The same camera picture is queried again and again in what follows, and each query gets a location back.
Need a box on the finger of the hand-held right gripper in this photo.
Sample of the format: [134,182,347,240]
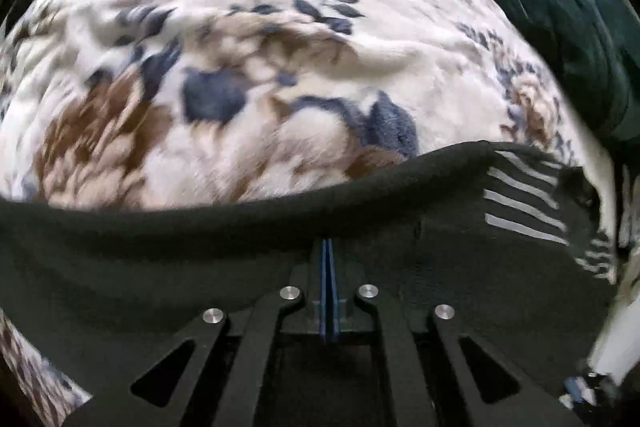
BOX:
[560,369,616,410]

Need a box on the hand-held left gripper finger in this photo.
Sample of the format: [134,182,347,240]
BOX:
[327,238,586,427]
[62,238,329,427]

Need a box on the black garment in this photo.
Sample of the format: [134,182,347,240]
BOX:
[0,141,621,427]

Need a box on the black white striped cloth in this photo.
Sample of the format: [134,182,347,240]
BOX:
[482,149,618,283]

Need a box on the floral printed blanket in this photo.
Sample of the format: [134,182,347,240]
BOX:
[0,0,588,427]

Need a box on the dark teal blanket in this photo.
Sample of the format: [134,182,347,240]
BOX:
[437,0,640,148]

